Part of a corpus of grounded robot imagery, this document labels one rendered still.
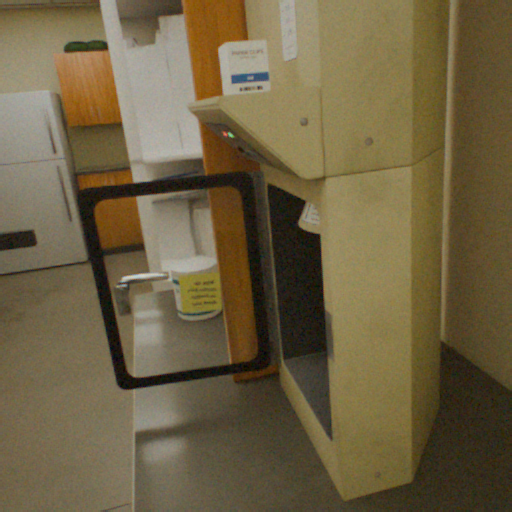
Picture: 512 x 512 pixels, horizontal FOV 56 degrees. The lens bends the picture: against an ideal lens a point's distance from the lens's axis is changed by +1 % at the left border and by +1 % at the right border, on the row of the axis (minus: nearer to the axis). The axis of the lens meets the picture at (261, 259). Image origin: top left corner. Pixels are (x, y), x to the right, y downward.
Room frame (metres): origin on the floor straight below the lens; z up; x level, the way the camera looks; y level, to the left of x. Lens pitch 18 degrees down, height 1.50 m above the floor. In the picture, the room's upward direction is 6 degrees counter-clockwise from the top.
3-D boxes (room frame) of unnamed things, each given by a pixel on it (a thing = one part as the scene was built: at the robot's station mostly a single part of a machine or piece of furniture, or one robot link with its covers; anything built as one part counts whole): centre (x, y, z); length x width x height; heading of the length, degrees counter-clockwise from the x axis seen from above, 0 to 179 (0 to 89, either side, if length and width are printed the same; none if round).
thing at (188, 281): (0.84, 0.15, 1.19); 0.30 x 0.01 x 0.40; 95
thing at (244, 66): (0.65, 0.00, 1.54); 0.05 x 0.05 x 0.06; 14
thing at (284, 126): (0.70, 0.01, 1.46); 0.32 x 0.11 x 0.10; 13
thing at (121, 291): (0.82, 0.26, 1.18); 0.02 x 0.02 x 0.06; 5
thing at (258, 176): (0.85, -0.01, 1.19); 0.03 x 0.02 x 0.39; 13
